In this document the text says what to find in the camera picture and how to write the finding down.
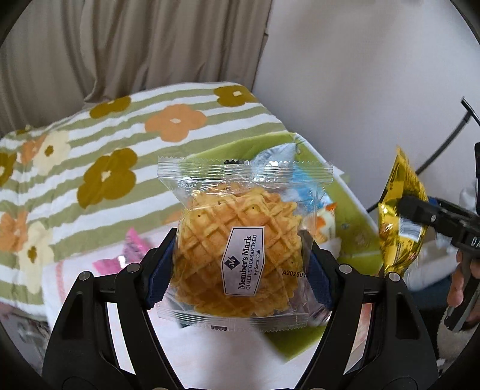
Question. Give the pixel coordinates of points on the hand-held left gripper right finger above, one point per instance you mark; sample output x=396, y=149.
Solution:
x=339, y=296

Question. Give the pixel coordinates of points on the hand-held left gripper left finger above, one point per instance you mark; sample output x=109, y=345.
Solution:
x=158, y=273

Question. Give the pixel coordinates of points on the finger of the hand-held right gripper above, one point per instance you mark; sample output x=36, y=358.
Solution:
x=423, y=215
x=444, y=203

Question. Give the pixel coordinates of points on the gold foil snack packet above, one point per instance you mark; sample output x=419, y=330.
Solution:
x=397, y=187

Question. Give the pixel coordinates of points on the green cardboard box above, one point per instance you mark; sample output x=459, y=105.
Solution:
x=352, y=210

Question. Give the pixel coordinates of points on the clear waffle packet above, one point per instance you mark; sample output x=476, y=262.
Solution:
x=232, y=225

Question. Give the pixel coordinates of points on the person's right forearm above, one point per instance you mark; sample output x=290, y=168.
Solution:
x=459, y=345

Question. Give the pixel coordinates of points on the person's right hand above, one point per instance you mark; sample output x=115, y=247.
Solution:
x=456, y=285

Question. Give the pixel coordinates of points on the pink snack packet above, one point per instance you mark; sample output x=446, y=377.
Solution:
x=127, y=243

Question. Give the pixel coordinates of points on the orange white snack packet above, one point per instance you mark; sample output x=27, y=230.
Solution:
x=326, y=221

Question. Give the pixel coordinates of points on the white towel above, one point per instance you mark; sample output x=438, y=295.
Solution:
x=225, y=356

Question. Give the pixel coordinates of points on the green striped floral blanket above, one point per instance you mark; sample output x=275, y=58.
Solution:
x=75, y=150

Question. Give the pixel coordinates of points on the blue white snack packet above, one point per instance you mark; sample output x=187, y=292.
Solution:
x=277, y=153

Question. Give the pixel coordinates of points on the beige curtain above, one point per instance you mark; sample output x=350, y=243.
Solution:
x=131, y=45

